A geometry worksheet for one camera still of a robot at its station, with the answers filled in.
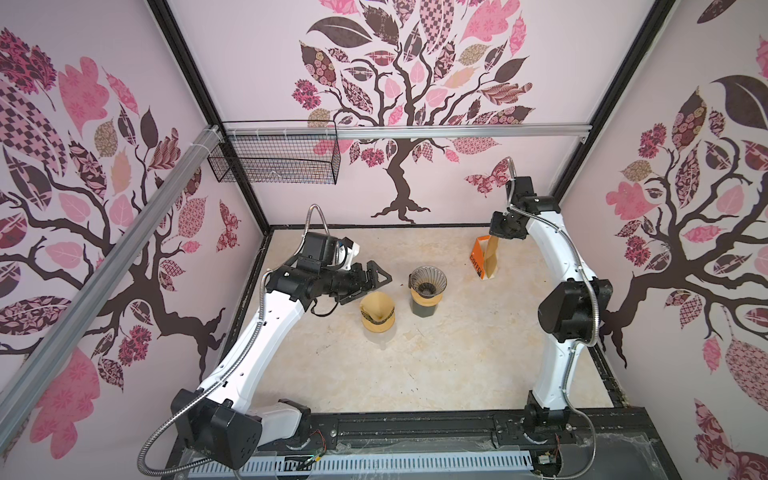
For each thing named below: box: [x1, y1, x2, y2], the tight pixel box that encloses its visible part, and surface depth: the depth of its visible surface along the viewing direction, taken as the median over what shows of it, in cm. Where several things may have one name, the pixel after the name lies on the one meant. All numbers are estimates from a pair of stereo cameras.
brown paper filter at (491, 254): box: [485, 235, 499, 279], surface depth 103 cm
